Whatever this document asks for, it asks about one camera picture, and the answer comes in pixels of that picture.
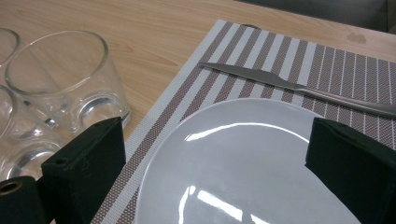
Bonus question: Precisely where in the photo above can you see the white plate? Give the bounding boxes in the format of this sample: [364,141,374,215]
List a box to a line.
[134,97,362,224]

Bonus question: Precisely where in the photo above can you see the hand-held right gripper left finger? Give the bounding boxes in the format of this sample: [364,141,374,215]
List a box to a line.
[41,116,127,224]

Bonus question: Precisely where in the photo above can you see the steel table knife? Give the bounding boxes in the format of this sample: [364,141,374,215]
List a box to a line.
[199,62,396,119]

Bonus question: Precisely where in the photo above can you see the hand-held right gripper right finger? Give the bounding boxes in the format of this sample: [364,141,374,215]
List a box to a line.
[304,117,396,224]

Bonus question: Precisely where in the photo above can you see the striped placemat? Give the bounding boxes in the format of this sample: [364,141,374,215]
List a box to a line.
[90,19,396,224]

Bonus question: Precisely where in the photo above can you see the clear drinking glass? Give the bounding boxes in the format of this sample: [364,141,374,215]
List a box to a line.
[0,27,21,68]
[0,84,68,185]
[4,30,132,135]

